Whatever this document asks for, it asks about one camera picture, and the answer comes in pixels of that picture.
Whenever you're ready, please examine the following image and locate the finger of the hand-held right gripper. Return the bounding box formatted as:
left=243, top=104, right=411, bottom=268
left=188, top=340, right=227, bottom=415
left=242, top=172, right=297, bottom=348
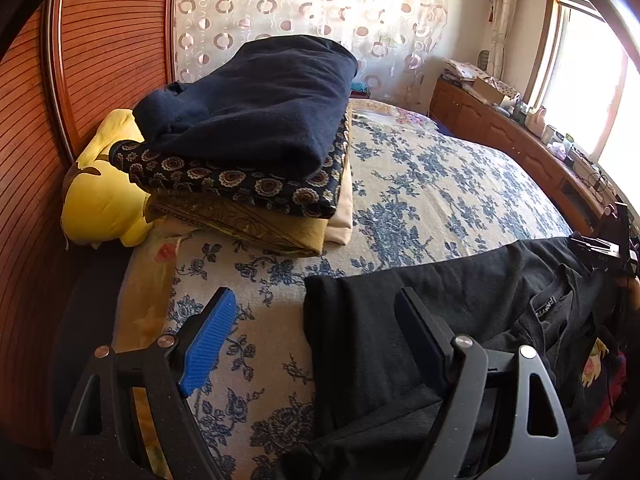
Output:
left=569, top=232, right=621, bottom=267

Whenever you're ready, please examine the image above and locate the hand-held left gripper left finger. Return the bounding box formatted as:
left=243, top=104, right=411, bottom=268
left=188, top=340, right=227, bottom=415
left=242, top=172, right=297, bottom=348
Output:
left=52, top=287, right=238, bottom=480

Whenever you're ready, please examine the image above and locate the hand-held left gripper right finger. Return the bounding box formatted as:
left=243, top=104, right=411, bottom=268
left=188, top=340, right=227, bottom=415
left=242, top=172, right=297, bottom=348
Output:
left=394, top=287, right=576, bottom=480

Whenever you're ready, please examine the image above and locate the black t-shirt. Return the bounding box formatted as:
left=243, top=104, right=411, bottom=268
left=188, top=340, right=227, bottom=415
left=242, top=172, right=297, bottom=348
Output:
left=270, top=237, right=626, bottom=480

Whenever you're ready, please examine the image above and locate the pink floral quilt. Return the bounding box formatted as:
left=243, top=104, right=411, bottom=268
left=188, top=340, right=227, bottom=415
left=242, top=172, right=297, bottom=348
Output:
left=112, top=99, right=441, bottom=480

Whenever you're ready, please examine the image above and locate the mustard folded blanket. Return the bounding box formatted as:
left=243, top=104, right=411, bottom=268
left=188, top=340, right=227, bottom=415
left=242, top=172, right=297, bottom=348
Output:
left=145, top=195, right=331, bottom=257

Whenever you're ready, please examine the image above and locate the blue floral bed sheet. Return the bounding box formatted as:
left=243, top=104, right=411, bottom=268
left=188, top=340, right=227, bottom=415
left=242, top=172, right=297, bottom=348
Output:
left=165, top=105, right=573, bottom=480

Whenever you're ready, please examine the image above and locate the cream folded cloth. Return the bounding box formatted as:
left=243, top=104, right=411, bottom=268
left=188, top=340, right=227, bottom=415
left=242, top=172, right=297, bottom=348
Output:
left=325, top=160, right=355, bottom=246

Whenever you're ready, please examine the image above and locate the long wooden cabinet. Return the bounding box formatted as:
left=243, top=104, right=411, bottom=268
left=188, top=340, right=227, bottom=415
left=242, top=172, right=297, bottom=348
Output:
left=429, top=75, right=640, bottom=236

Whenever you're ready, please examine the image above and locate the dark medallion patterned quilt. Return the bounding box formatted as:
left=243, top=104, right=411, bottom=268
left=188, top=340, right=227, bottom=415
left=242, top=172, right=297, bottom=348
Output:
left=111, top=110, right=351, bottom=220

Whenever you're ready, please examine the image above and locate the window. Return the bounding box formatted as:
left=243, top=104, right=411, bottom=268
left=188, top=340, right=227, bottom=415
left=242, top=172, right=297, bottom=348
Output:
left=522, top=0, right=640, bottom=196

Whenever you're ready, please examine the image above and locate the floral printed bag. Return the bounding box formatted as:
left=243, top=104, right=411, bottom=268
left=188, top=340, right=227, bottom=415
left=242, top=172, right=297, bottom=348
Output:
left=487, top=76, right=521, bottom=102

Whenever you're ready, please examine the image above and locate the yellow plush toy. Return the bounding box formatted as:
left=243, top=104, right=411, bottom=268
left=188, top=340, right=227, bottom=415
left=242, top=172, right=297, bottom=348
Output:
left=60, top=108, right=166, bottom=248

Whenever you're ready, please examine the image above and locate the cardboard box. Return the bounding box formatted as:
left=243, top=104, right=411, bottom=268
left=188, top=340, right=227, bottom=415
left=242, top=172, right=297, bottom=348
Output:
left=472, top=77, right=506, bottom=106

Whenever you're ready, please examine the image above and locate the stack of folded fabric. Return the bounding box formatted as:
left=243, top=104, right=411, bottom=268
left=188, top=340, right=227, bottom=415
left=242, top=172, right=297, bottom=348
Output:
left=442, top=57, right=483, bottom=86

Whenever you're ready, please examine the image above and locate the pale floral window curtain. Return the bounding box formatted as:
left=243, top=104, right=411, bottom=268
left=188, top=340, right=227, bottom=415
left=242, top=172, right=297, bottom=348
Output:
left=485, top=0, right=523, bottom=81

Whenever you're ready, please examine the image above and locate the navy folded blanket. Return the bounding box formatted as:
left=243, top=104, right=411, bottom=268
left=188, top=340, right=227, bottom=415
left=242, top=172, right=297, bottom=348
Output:
left=134, top=35, right=358, bottom=183

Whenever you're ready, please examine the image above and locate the circle patterned sheer curtain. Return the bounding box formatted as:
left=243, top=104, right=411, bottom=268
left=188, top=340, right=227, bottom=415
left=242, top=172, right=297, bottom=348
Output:
left=170, top=0, right=451, bottom=111

